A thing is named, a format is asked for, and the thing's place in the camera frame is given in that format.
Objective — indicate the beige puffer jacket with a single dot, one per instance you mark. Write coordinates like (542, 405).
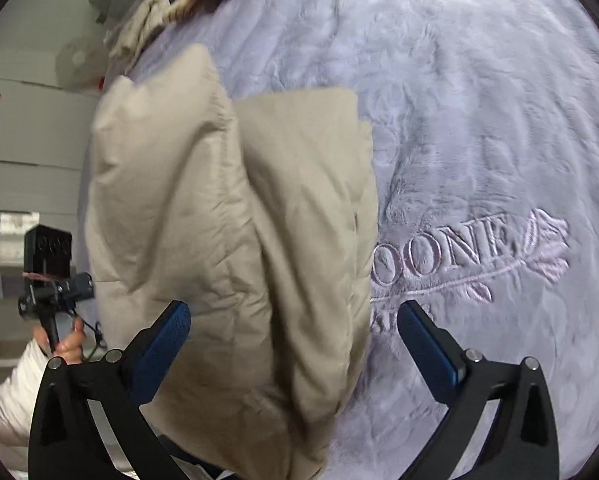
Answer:
(204, 210)

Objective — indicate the white wardrobe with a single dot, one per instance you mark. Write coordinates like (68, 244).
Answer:
(29, 135)

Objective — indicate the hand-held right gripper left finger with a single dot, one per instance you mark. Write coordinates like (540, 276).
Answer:
(167, 340)

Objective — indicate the lavender plush blanket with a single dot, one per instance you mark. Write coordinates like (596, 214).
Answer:
(479, 110)

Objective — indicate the white electric fan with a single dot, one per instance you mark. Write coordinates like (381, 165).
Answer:
(77, 62)

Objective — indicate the small cream garment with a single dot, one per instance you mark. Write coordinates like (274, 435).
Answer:
(139, 25)

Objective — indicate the person's left hand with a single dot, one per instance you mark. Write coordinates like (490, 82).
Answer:
(72, 345)

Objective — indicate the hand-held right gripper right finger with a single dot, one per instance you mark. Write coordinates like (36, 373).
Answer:
(424, 340)

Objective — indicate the bright window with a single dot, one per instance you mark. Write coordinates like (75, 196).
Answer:
(14, 240)

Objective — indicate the person's left forearm white sleeve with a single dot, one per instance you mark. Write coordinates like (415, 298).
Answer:
(9, 400)

